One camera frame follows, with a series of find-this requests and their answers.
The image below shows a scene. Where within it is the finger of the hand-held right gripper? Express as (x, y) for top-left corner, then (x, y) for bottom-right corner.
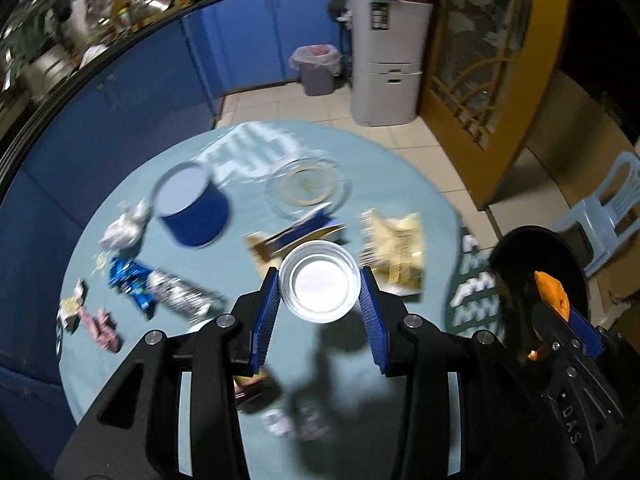
(530, 302), (611, 361)

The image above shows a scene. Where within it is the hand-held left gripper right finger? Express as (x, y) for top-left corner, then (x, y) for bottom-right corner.
(359, 266), (586, 480)

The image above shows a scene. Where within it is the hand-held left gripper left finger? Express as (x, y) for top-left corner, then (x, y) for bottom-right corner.
(52, 266), (281, 480)

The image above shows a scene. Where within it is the orange peel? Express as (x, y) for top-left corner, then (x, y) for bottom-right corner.
(527, 270), (572, 361)

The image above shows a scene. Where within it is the clear plastic cup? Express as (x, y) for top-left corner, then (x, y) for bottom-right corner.
(278, 241), (362, 324)

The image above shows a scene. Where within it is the black bin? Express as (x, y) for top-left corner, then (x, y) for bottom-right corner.
(487, 226), (588, 361)

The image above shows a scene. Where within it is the blue paper cup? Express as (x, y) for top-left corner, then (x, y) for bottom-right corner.
(151, 161), (232, 250)

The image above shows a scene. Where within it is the blue snack wrapper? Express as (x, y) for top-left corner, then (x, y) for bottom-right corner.
(107, 257), (158, 320)

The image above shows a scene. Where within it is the grey trash can with bag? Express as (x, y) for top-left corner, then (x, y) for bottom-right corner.
(289, 44), (343, 97)

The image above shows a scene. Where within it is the yellow snack bag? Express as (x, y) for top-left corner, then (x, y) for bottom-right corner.
(359, 209), (426, 297)

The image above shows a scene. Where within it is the brown wrapper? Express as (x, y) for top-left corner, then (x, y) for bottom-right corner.
(232, 367), (281, 411)

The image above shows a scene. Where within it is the dark gold snack wrapper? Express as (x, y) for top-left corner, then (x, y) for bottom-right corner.
(244, 204), (348, 266)

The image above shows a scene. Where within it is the silver foil wrapper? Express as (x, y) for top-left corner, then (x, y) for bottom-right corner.
(147, 269), (226, 325)

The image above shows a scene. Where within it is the small white wrapper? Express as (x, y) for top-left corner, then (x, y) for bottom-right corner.
(260, 407), (331, 441)

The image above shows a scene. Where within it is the light blue plastic chair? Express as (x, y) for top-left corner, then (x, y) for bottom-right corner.
(550, 151), (640, 277)

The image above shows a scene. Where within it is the clear glass ashtray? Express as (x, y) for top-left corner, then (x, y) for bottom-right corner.
(265, 157), (351, 220)

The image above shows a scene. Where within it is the crumpled white tissue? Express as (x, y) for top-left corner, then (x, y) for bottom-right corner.
(97, 199), (151, 252)

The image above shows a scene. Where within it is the pink wrapper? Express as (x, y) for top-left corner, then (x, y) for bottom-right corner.
(79, 307), (123, 353)

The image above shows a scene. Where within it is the small pale wrapper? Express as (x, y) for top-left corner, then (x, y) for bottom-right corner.
(56, 280), (88, 336)

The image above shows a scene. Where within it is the blue kitchen cabinet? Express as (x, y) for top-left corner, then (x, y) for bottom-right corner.
(0, 0), (351, 461)

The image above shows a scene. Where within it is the white cabinet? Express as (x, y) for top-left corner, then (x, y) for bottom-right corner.
(346, 0), (433, 127)

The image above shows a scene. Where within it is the metal bowl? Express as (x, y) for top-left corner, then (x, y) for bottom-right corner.
(129, 0), (173, 21)

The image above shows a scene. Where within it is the green plant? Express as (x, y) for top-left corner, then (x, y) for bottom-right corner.
(2, 0), (96, 56)

